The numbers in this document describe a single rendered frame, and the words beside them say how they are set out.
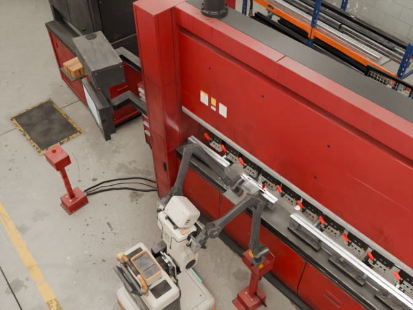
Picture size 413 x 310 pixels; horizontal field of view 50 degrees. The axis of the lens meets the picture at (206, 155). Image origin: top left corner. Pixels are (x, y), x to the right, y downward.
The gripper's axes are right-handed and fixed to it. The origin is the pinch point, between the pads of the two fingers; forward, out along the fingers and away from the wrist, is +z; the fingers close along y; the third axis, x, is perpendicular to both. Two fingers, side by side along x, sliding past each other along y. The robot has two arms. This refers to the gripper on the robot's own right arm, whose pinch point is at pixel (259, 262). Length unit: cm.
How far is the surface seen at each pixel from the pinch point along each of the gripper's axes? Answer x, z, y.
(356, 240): -43, -34, 56
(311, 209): -6, -34, 51
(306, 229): -5.6, -7.4, 44.8
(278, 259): 3.6, 34.9, 20.1
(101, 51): 169, -118, -1
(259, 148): 49, -59, 49
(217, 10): 109, -141, 73
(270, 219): 21.5, -1.8, 30.4
